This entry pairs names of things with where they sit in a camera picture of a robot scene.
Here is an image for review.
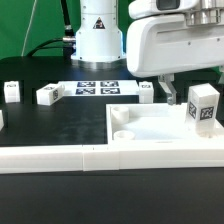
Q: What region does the white square tabletop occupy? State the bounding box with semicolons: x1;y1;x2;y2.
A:
106;103;224;144

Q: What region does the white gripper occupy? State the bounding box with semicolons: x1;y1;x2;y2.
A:
126;0;224;105

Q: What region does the white thin cable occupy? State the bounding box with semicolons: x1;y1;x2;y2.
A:
21;0;38;57

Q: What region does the black cable bundle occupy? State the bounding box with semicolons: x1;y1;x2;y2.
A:
26;0;77;58

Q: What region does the white L-shaped fence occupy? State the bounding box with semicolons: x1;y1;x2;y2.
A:
0;140;224;174

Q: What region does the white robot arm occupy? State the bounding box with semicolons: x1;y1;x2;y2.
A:
71;0;224;102

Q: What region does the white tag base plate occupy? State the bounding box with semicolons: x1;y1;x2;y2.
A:
60;80;138;96

